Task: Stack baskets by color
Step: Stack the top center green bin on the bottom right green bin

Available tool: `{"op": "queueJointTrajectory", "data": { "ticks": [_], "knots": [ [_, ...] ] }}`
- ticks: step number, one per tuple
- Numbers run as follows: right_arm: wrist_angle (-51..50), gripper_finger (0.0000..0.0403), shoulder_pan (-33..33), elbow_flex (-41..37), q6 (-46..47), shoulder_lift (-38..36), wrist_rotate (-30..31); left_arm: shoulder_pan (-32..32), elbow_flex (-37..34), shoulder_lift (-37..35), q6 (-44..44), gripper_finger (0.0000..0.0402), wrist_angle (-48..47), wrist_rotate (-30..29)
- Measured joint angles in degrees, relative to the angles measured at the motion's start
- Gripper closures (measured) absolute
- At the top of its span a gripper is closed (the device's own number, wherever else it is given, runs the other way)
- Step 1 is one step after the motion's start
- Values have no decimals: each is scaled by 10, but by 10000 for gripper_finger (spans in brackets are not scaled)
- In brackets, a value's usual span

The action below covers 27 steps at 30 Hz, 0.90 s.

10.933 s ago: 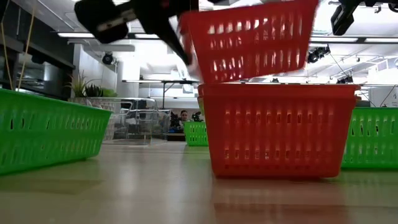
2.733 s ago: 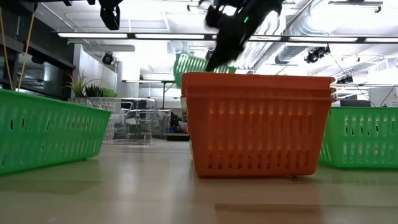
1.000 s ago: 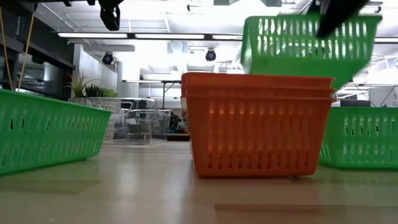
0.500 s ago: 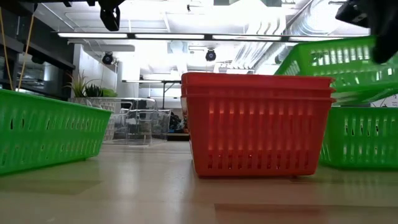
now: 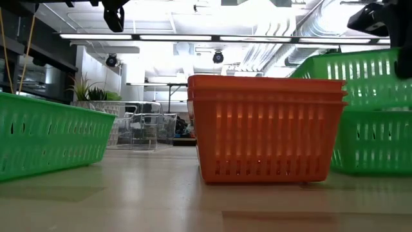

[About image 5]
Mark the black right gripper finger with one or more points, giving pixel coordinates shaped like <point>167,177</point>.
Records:
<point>405,64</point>

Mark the green plastic slotted basket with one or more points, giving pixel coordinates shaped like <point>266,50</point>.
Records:
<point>48,135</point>
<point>354,77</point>
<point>373,145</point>

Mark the red plastic slotted basket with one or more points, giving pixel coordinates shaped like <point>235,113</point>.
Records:
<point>264,94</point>
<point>264,145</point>
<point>264,82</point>

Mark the black ceiling spotlight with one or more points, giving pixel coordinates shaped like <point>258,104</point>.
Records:
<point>218,57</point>
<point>111,60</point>

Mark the green succulent plant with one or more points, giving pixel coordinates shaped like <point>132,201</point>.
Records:
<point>95,93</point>

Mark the dark glazed partition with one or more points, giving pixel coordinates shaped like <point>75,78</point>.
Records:
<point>48,64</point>

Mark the black background table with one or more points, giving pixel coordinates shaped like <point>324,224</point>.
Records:
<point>169,88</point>

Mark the white patterned plant pot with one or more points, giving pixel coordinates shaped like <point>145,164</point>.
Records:
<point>109,108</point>

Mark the linear ceiling light fixture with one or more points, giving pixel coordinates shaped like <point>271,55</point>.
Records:
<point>215,38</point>

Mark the clear plastic bin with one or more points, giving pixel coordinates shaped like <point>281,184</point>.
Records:
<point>141,129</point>

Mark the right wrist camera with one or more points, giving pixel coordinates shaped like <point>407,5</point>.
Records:
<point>367,19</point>

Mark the silver ceiling air duct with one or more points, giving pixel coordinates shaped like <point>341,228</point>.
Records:
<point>318,29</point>

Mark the black aluminium table frame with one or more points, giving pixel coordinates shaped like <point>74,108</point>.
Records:
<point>184,141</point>

